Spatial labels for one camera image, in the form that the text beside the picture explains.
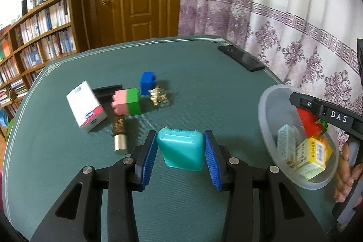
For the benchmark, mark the wooden bookshelf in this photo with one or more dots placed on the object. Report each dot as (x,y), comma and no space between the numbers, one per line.
(49,32)

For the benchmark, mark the red toy brick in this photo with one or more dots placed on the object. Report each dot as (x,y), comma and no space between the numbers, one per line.
(309,123)

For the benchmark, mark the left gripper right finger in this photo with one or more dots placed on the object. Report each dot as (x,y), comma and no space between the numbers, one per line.
(263,204)

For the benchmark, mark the green orange toy brick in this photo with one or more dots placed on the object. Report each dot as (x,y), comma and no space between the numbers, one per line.
(322,126)

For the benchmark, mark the black comb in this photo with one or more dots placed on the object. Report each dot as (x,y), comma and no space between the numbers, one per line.
(105,94)

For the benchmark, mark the yellow medicine box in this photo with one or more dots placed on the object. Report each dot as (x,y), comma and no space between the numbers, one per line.
(312,156)

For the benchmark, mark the black thermos bottle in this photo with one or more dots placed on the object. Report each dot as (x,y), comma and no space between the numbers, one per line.
(24,7)

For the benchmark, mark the white red blue box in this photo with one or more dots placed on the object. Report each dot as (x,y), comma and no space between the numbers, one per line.
(86,109)

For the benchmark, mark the gold metal keychain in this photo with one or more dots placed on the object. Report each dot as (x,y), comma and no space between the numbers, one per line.
(157,96)

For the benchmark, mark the teal plastic case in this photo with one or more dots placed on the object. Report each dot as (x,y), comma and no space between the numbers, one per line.
(182,149)

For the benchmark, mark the blue toy brick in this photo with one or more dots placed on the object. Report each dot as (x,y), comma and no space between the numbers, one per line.
(147,82)

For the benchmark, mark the white purple patterned curtain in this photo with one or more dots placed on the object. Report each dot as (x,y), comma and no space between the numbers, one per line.
(309,44)

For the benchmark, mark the person's right hand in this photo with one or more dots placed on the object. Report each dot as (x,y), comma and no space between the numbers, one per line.
(345,175)

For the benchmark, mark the brown gold cosmetic tube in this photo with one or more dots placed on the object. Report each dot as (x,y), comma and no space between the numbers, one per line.
(120,135)

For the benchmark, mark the clear plastic bowl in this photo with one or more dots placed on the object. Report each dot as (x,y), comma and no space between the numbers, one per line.
(274,112)

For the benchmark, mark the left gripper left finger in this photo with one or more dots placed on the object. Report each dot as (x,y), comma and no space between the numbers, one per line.
(76,214)

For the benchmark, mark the green table mat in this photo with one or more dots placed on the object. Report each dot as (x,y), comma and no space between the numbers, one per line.
(205,89)

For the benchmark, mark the white green medicine box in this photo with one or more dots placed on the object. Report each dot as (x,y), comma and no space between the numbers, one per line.
(287,140)

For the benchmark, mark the black smartphone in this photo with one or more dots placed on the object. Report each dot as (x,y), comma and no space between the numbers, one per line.
(242,57)

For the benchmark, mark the pink green toy brick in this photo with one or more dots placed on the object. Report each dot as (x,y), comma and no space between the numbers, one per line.
(126,102)

